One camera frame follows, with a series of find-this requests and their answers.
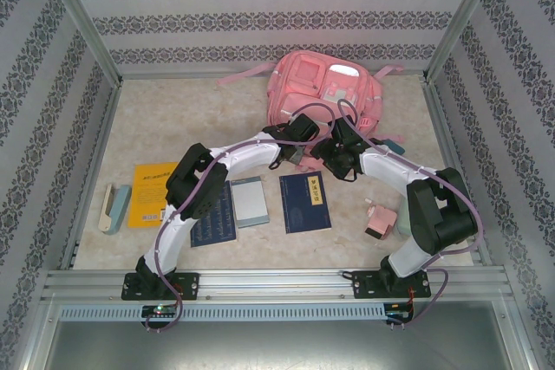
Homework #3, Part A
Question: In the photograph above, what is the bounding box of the pink backpack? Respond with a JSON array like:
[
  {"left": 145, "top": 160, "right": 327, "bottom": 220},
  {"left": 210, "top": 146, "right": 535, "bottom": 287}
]
[{"left": 216, "top": 51, "right": 407, "bottom": 174}]

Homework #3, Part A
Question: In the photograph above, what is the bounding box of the teal wallet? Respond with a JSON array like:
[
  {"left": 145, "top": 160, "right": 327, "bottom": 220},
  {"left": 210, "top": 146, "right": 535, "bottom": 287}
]
[{"left": 381, "top": 135, "right": 407, "bottom": 157}]

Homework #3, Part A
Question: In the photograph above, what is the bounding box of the dark blue book yellow label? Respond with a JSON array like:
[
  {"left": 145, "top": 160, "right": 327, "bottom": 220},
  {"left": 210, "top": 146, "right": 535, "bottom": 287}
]
[{"left": 278, "top": 172, "right": 333, "bottom": 236}]

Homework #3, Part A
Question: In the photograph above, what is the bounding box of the grey white notebook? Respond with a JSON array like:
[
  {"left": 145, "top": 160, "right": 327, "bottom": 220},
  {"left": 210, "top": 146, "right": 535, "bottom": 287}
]
[{"left": 230, "top": 176, "right": 271, "bottom": 230}]

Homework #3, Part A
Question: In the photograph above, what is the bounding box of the pink pencil sharpener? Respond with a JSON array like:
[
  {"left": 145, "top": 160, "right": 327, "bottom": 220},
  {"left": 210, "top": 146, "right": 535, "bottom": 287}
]
[{"left": 363, "top": 198, "right": 398, "bottom": 241}]

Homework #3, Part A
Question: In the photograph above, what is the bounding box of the dark blue book white print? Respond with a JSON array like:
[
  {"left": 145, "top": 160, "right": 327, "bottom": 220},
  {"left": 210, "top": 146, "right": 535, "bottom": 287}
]
[{"left": 190, "top": 179, "right": 238, "bottom": 249}]

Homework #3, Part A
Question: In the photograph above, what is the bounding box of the blue and cream stapler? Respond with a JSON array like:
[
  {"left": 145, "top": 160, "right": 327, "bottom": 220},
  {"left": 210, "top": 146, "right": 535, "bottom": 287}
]
[{"left": 98, "top": 183, "right": 134, "bottom": 236}]

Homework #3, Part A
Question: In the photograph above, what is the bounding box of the right aluminium side beam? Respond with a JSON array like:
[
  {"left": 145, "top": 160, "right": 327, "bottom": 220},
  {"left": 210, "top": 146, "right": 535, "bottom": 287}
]
[{"left": 422, "top": 79, "right": 493, "bottom": 267}]

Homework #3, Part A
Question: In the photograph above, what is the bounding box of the aluminium side beam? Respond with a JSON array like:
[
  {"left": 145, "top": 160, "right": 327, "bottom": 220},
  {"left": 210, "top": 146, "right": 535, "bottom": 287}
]
[
  {"left": 422, "top": 79, "right": 493, "bottom": 267},
  {"left": 58, "top": 83, "right": 123, "bottom": 271}
]

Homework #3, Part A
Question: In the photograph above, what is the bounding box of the aluminium back beam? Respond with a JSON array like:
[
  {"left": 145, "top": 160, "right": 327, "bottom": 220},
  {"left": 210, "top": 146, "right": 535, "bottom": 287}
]
[{"left": 119, "top": 68, "right": 428, "bottom": 81}]

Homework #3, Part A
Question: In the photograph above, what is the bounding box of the right small circuit board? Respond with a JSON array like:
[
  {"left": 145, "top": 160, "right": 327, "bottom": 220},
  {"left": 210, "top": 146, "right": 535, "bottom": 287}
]
[{"left": 384, "top": 303, "right": 415, "bottom": 323}]

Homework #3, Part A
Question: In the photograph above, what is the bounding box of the small circuit board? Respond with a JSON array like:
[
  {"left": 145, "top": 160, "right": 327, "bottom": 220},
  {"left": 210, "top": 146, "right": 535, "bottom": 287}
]
[
  {"left": 141, "top": 304, "right": 180, "bottom": 318},
  {"left": 384, "top": 303, "right": 415, "bottom": 323}
]

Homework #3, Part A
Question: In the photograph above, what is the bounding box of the grey metal sheet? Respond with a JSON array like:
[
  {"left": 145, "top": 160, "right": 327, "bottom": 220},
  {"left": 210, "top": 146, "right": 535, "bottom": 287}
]
[{"left": 25, "top": 300, "right": 532, "bottom": 370}]

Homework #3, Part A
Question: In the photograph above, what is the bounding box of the left aluminium side beam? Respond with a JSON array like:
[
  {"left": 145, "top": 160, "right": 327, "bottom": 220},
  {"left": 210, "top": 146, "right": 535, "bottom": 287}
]
[{"left": 58, "top": 83, "right": 123, "bottom": 271}]

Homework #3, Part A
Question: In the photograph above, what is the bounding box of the left small circuit board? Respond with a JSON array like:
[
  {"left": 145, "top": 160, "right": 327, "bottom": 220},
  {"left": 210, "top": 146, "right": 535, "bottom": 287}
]
[{"left": 141, "top": 304, "right": 180, "bottom": 318}]

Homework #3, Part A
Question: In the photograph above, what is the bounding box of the aluminium mounting rail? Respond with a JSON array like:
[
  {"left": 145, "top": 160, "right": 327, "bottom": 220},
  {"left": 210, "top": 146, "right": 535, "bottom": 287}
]
[{"left": 41, "top": 269, "right": 515, "bottom": 302}]

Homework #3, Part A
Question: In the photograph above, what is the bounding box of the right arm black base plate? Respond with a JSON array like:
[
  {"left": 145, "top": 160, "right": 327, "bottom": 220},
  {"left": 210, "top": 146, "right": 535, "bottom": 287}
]
[{"left": 350, "top": 269, "right": 433, "bottom": 301}]

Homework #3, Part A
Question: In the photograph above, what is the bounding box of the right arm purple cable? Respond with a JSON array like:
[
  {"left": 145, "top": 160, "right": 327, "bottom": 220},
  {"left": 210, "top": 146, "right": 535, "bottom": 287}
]
[{"left": 336, "top": 99, "right": 483, "bottom": 328}]

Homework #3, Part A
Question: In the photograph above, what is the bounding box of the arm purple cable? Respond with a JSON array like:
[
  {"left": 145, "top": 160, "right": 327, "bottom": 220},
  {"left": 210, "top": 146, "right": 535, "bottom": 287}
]
[
  {"left": 336, "top": 99, "right": 483, "bottom": 328},
  {"left": 145, "top": 102, "right": 337, "bottom": 334}
]

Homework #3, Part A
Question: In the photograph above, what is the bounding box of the slotted grey cable duct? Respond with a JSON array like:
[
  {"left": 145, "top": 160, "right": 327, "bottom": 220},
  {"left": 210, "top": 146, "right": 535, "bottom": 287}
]
[{"left": 58, "top": 303, "right": 387, "bottom": 322}]

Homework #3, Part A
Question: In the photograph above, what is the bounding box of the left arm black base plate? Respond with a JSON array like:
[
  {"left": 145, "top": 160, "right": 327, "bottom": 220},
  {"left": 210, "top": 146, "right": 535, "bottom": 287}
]
[{"left": 121, "top": 272, "right": 201, "bottom": 302}]

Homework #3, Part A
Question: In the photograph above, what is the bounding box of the right aluminium frame post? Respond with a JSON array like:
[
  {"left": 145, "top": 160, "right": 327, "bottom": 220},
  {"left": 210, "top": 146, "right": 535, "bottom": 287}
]
[{"left": 422, "top": 0, "right": 508, "bottom": 84}]

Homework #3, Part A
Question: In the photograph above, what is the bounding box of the aluminium frame post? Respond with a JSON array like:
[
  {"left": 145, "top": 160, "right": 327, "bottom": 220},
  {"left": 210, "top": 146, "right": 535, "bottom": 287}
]
[
  {"left": 36, "top": 0, "right": 123, "bottom": 86},
  {"left": 422, "top": 0, "right": 508, "bottom": 84}
]

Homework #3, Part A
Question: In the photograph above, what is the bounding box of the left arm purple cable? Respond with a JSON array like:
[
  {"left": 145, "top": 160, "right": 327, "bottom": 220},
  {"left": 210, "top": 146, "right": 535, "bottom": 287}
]
[{"left": 145, "top": 102, "right": 337, "bottom": 334}]

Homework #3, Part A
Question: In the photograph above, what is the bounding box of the left aluminium frame post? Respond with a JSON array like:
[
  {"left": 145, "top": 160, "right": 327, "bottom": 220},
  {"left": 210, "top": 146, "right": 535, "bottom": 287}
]
[{"left": 36, "top": 0, "right": 123, "bottom": 86}]

